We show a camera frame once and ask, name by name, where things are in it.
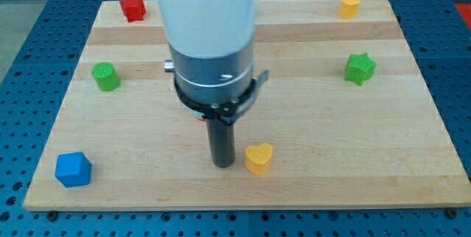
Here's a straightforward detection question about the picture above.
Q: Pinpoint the red star block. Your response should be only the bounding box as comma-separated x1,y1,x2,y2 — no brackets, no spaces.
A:
119,0,146,22

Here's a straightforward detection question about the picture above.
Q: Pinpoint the green cylinder block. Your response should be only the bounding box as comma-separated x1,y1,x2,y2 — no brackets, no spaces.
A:
91,62,120,91

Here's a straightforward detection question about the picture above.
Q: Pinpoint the yellow heart block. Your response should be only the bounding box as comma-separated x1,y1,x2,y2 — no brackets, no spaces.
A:
244,143,273,175

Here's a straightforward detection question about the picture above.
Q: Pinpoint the wooden board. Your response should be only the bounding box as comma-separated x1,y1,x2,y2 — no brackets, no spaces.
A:
24,0,470,211

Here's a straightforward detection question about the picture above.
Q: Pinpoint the yellow hexagon block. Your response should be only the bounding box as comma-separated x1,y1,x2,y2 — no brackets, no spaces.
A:
338,0,361,18

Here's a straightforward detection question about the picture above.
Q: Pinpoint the blue cube block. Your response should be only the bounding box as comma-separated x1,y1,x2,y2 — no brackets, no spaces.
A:
54,152,92,188

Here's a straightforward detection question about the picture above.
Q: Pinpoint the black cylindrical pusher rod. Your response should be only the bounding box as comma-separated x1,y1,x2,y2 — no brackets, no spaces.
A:
206,119,236,168

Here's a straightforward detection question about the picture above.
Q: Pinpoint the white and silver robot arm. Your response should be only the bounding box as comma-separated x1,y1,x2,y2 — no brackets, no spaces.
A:
157,0,269,168

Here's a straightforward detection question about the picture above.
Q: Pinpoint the green star block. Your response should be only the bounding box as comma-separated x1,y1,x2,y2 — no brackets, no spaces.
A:
344,53,377,86

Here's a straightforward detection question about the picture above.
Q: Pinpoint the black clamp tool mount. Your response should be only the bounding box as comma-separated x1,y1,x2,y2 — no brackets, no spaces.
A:
174,70,269,125

